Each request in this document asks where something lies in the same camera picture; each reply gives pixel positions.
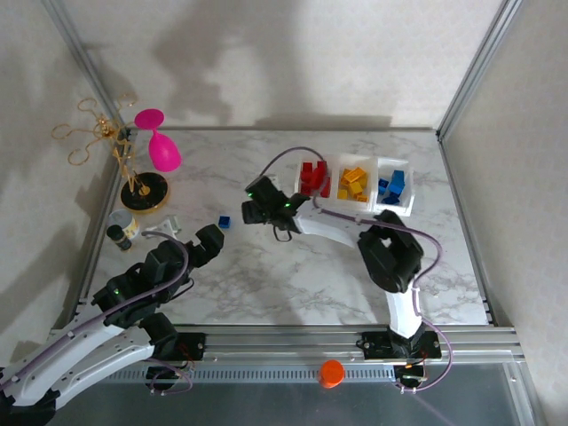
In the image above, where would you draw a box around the small black bottle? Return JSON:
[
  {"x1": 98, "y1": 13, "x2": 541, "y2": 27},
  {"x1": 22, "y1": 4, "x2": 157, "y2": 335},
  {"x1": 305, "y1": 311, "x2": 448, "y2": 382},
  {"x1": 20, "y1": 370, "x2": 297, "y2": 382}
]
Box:
[{"x1": 106, "y1": 224, "x2": 133, "y2": 253}]

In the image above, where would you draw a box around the gold jewelry stand black base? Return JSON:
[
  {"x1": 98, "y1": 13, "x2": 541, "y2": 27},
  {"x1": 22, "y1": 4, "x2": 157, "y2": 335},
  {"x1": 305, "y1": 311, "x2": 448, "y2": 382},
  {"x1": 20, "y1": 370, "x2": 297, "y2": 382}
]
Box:
[{"x1": 51, "y1": 92, "x2": 172, "y2": 215}]

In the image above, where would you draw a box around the pink plastic goblet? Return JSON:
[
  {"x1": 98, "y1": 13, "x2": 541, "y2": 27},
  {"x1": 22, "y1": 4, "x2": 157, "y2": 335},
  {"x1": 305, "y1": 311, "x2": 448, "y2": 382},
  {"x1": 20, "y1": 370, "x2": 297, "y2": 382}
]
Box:
[{"x1": 134, "y1": 108, "x2": 183, "y2": 173}]

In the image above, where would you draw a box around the clear three-compartment container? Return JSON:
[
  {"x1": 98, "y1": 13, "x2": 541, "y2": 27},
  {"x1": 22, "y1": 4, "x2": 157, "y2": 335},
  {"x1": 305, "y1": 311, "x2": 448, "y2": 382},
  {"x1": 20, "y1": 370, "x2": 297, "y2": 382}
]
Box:
[{"x1": 294, "y1": 153, "x2": 417, "y2": 217}]

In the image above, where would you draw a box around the black usb hub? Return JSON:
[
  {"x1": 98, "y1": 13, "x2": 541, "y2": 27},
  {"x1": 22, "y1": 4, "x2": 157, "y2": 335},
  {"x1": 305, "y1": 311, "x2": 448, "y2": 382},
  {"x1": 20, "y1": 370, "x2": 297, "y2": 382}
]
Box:
[
  {"x1": 394, "y1": 363, "x2": 428, "y2": 383},
  {"x1": 145, "y1": 366, "x2": 190, "y2": 383}
]

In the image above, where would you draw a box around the dark grey panel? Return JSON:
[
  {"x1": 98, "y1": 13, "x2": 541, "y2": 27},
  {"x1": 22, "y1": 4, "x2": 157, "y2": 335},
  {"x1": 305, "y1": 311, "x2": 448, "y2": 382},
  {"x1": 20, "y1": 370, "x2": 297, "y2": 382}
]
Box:
[{"x1": 43, "y1": 361, "x2": 533, "y2": 426}]

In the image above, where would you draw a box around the orange plastic cap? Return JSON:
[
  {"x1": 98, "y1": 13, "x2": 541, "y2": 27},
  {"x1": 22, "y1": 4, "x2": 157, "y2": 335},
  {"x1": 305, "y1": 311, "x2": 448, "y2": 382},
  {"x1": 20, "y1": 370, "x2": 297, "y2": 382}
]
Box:
[{"x1": 318, "y1": 359, "x2": 346, "y2": 390}]

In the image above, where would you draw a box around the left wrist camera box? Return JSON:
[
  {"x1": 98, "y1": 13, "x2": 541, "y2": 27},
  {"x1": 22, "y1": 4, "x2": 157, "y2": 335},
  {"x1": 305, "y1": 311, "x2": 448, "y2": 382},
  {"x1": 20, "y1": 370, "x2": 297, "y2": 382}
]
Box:
[{"x1": 160, "y1": 214, "x2": 184, "y2": 235}]

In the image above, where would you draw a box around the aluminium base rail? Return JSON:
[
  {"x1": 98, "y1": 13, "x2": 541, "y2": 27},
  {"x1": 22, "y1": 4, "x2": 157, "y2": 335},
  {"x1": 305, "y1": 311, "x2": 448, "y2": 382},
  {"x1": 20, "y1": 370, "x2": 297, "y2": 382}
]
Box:
[{"x1": 48, "y1": 324, "x2": 519, "y2": 363}]

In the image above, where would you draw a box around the slotted grey cable duct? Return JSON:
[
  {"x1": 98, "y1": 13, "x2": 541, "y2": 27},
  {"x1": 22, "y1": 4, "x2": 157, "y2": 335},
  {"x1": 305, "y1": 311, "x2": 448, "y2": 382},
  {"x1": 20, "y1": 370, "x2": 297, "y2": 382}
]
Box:
[{"x1": 106, "y1": 366, "x2": 398, "y2": 383}]

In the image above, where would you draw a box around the aluminium frame post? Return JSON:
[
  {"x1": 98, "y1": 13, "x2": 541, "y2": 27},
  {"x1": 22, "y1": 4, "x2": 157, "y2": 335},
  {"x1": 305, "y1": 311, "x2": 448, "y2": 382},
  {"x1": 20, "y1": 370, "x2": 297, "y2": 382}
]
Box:
[
  {"x1": 42, "y1": 0, "x2": 134, "y2": 134},
  {"x1": 436, "y1": 0, "x2": 525, "y2": 142}
]

